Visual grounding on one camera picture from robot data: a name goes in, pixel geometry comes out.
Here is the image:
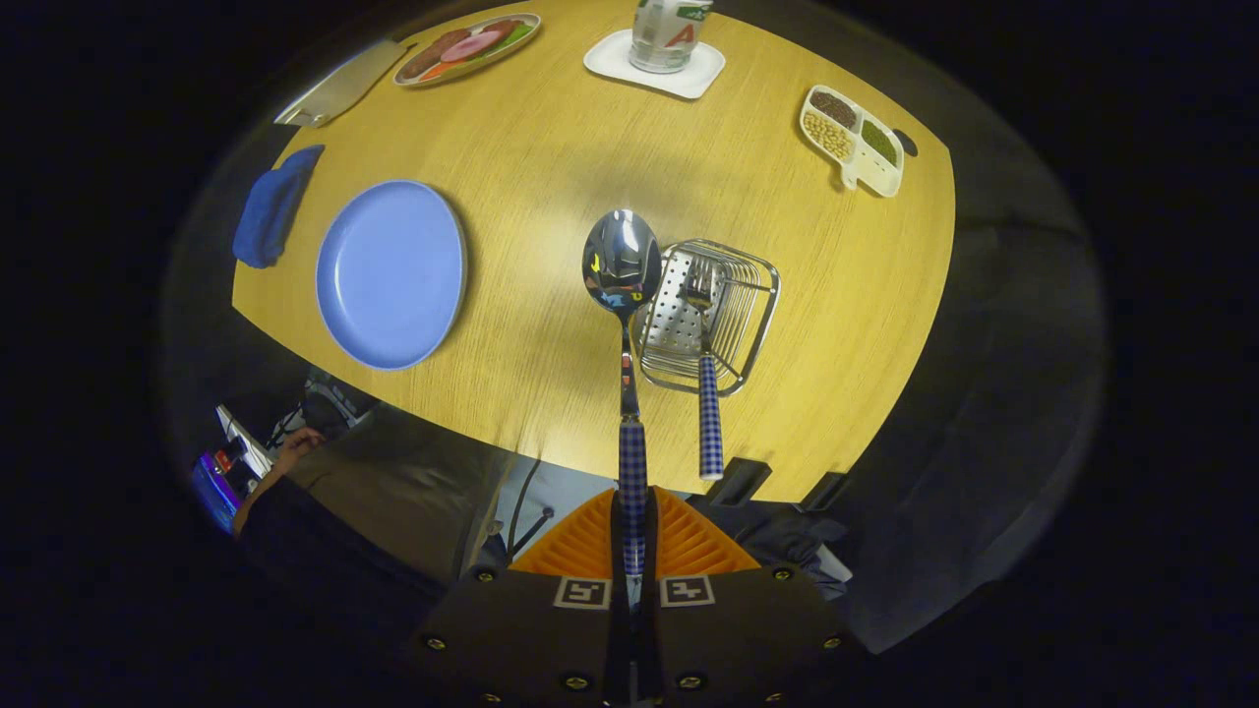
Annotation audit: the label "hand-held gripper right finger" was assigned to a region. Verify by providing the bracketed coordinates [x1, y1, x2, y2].
[639, 487, 867, 708]

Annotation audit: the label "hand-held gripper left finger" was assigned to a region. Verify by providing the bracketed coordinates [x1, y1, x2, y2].
[408, 489, 630, 708]

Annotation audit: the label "checked-handle metal fork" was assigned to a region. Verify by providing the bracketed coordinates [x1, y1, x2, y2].
[679, 254, 726, 482]

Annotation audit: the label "checked-handle metal spoon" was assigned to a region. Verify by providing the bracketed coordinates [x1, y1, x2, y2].
[581, 208, 663, 606]

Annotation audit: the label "black table clamp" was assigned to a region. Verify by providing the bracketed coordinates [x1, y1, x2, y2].
[802, 472, 849, 512]
[710, 457, 773, 507]

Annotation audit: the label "person's khaki trousers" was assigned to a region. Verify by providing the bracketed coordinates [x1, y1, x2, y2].
[285, 408, 517, 581]

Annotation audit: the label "person's dark top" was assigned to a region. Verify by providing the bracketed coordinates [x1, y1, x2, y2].
[236, 477, 444, 616]

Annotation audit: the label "black equipment box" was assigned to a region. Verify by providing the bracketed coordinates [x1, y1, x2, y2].
[270, 379, 375, 443]

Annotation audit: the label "blue round plate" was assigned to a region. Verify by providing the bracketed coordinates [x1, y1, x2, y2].
[316, 179, 469, 372]

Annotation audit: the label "open laptop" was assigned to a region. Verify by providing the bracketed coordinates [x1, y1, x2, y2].
[190, 403, 276, 537]

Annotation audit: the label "white divided dish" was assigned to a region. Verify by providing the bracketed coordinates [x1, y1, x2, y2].
[798, 85, 904, 199]

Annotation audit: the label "pile of yellow beans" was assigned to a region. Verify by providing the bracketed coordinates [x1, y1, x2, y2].
[804, 110, 855, 161]

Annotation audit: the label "pile of green beans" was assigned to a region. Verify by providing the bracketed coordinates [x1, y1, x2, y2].
[861, 118, 899, 166]

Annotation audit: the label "pile of brown beans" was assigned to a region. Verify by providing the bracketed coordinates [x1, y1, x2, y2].
[809, 90, 859, 129]

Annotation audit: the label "blue folded cloth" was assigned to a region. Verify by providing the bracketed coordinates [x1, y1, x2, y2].
[233, 145, 326, 269]

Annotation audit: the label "white coaster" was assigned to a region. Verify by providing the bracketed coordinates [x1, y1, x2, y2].
[583, 29, 727, 100]

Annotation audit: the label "white drink bottle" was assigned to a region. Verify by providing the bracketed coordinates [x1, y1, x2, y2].
[629, 0, 714, 75]

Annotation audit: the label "beige food plate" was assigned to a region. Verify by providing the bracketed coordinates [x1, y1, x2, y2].
[393, 13, 542, 89]

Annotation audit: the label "pink ham slice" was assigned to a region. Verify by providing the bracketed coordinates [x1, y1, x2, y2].
[441, 31, 503, 63]

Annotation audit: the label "large brown meat slice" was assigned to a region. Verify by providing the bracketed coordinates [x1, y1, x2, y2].
[401, 29, 471, 80]

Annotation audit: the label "white toaster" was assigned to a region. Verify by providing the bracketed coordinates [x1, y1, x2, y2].
[273, 37, 419, 129]

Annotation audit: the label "black floor cable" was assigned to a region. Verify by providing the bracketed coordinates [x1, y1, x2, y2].
[504, 457, 544, 557]

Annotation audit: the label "metal wire cutlery basket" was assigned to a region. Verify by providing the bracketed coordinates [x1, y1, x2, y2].
[631, 239, 782, 397]

